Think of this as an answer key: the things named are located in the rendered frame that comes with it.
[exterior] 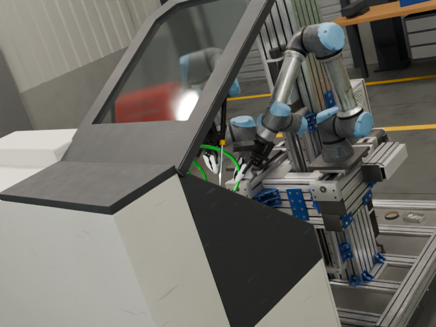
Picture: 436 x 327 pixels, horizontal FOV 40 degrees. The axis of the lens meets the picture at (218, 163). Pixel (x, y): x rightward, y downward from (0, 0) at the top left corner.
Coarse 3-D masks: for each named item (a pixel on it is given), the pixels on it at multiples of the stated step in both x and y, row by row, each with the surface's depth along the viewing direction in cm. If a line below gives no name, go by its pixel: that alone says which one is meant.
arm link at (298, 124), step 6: (294, 114) 238; (294, 120) 237; (300, 120) 239; (306, 120) 243; (288, 126) 236; (294, 126) 238; (300, 126) 239; (306, 126) 242; (294, 132) 242; (300, 132) 242
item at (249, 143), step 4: (248, 140) 239; (252, 140) 239; (256, 140) 239; (232, 144) 236; (236, 144) 235; (240, 144) 236; (244, 144) 236; (248, 144) 236; (252, 144) 236; (256, 144) 236; (232, 148) 235; (236, 148) 235; (240, 148) 235; (244, 148) 235; (248, 148) 236; (252, 148) 236; (256, 148) 237
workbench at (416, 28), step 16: (400, 0) 680; (416, 0) 674; (432, 0) 666; (352, 16) 722; (368, 16) 692; (384, 16) 675; (416, 16) 656; (432, 16) 646; (416, 32) 664; (432, 32) 653; (416, 48) 671; (432, 48) 660
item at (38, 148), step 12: (24, 132) 290; (36, 132) 281; (48, 132) 272; (60, 132) 264; (72, 132) 257; (0, 144) 280; (12, 144) 272; (24, 144) 264; (36, 144) 256; (48, 144) 249; (60, 144) 243; (0, 156) 273; (12, 156) 265; (24, 156) 257; (36, 156) 250; (48, 156) 243; (60, 156) 240
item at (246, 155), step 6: (258, 138) 236; (264, 144) 239; (270, 144) 238; (258, 150) 239; (264, 150) 239; (270, 150) 240; (246, 156) 239; (252, 156) 237; (258, 156) 238; (264, 156) 238; (252, 162) 239; (258, 162) 240
